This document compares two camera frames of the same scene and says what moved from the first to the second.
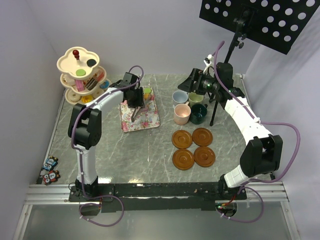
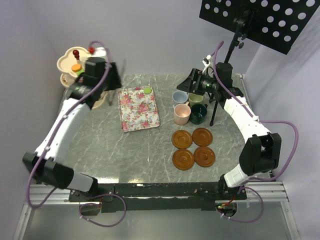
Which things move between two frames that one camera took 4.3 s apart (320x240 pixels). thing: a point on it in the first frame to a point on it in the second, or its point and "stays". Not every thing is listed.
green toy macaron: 147,90 stays
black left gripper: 139,103 to 116,81
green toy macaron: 80,72 stays
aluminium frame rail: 42,194 stays
